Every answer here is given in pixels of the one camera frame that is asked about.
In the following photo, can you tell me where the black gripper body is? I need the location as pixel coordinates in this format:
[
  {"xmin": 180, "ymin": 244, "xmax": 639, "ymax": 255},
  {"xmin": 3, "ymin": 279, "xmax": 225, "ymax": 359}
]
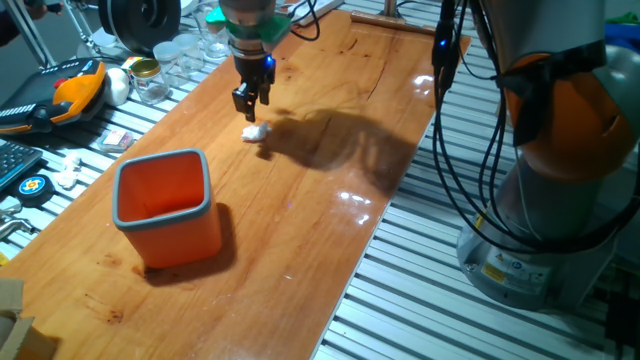
[{"xmin": 234, "ymin": 52, "xmax": 277, "ymax": 89}]

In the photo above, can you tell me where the white paper ball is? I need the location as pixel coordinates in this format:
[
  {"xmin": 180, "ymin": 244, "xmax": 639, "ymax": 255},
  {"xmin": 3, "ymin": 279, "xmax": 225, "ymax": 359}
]
[{"xmin": 241, "ymin": 121, "xmax": 273, "ymax": 143}]

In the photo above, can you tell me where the orange trash can grey rim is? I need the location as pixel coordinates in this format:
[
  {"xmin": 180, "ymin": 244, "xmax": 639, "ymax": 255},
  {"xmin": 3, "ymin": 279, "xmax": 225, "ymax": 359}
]
[{"xmin": 111, "ymin": 148, "xmax": 224, "ymax": 270}]

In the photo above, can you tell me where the clear plastic cup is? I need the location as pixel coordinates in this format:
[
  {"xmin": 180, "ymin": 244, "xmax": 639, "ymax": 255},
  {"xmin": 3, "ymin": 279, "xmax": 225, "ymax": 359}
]
[
  {"xmin": 202, "ymin": 24, "xmax": 231, "ymax": 61},
  {"xmin": 152, "ymin": 40, "xmax": 181, "ymax": 76},
  {"xmin": 172, "ymin": 33, "xmax": 202, "ymax": 71}
]

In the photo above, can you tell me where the glass jar gold lid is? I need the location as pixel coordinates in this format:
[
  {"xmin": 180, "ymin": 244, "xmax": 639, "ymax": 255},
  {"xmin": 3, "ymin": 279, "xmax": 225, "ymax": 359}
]
[{"xmin": 130, "ymin": 58, "xmax": 171, "ymax": 105}]

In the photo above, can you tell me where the black filament spool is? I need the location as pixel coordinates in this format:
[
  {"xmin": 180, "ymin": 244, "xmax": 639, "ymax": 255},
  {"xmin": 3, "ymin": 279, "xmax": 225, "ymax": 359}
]
[{"xmin": 97, "ymin": 0, "xmax": 182, "ymax": 55}]

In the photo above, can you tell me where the white egg-shaped object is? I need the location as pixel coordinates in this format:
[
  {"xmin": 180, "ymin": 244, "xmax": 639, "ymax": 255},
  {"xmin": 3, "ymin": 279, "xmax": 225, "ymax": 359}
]
[{"xmin": 103, "ymin": 67, "xmax": 131, "ymax": 107}]

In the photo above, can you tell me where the glossy wooden board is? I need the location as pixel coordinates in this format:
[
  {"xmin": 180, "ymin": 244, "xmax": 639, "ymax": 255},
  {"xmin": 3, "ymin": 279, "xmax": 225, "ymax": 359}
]
[{"xmin": 0, "ymin": 9, "xmax": 472, "ymax": 360}]

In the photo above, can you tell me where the small plastic packet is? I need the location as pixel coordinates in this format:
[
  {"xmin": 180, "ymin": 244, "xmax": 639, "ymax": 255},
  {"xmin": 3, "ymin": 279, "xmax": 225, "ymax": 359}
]
[{"xmin": 97, "ymin": 129, "xmax": 135, "ymax": 153}]

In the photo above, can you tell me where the orange and black teach pendant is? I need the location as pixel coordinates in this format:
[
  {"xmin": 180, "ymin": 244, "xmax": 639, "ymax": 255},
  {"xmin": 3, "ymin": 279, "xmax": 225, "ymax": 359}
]
[{"xmin": 0, "ymin": 57, "xmax": 109, "ymax": 135}]

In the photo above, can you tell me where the black computer keyboard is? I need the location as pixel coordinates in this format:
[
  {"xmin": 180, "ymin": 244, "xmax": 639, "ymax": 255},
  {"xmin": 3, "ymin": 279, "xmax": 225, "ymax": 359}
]
[{"xmin": 0, "ymin": 139, "xmax": 45, "ymax": 193}]

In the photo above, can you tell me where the small cardboard box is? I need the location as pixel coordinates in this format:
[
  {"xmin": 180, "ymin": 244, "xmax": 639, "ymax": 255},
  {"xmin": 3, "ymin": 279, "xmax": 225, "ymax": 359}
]
[
  {"xmin": 0, "ymin": 314, "xmax": 59, "ymax": 360},
  {"xmin": 0, "ymin": 277, "xmax": 25, "ymax": 317}
]

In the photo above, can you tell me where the blue bag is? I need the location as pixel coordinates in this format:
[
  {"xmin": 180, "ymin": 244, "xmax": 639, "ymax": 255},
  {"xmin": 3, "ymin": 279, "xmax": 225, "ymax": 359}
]
[{"xmin": 603, "ymin": 22, "xmax": 640, "ymax": 54}]

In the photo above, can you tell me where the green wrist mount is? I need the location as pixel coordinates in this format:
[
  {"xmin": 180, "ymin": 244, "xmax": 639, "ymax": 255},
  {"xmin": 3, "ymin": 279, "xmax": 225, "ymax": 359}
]
[{"xmin": 204, "ymin": 4, "xmax": 294, "ymax": 45}]

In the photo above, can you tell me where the wooden post base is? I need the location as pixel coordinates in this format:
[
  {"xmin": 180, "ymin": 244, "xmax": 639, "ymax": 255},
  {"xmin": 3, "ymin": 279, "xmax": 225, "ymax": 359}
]
[{"xmin": 349, "ymin": 9, "xmax": 437, "ymax": 36}]

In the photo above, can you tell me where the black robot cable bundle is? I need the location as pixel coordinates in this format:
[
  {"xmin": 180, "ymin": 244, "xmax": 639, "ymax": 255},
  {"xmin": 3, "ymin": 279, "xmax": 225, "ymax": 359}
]
[{"xmin": 430, "ymin": 0, "xmax": 640, "ymax": 254}]

